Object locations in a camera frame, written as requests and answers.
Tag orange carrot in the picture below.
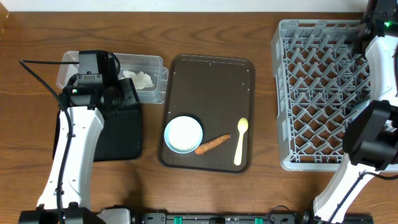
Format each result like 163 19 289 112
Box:
195 134 231 154

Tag clear plastic waste bin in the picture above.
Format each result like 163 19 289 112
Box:
56 51 169 104

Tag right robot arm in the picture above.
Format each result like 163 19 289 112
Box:
302 0 397 223

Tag dark brown serving tray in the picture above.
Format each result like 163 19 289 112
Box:
157 55 256 174

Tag light blue bowl with rice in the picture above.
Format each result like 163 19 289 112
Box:
164 116 203 154

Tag pale yellow spoon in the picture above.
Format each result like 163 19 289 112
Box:
234 118 249 166

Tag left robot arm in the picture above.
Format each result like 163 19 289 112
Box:
19 50 142 223

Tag grey dishwasher rack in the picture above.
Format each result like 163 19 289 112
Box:
271 19 398 172

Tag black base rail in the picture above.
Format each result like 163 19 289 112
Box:
96 205 374 224

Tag crumpled white tissue in bin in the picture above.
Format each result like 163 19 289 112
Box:
123 70 154 90

